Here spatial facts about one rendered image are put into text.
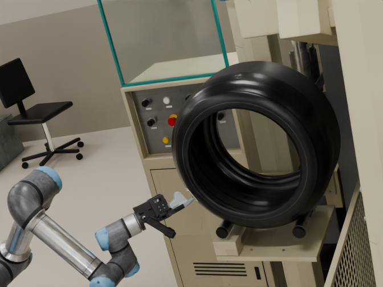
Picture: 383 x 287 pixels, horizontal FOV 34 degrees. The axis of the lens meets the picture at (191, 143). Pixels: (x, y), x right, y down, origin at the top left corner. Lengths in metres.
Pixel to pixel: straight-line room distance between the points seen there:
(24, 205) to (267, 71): 0.91
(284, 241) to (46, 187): 0.86
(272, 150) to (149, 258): 1.80
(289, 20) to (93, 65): 5.14
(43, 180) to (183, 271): 1.33
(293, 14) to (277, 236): 1.07
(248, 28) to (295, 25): 0.19
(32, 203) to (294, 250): 0.91
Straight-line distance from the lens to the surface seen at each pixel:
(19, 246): 2.45
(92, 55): 6.51
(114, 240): 2.17
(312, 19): 1.47
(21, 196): 2.15
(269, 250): 2.27
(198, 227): 3.15
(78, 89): 6.69
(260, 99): 1.97
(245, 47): 2.32
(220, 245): 2.27
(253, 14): 1.62
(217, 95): 2.01
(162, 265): 3.94
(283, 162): 2.46
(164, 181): 3.08
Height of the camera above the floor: 1.99
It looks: 20 degrees down
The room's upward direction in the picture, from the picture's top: 14 degrees counter-clockwise
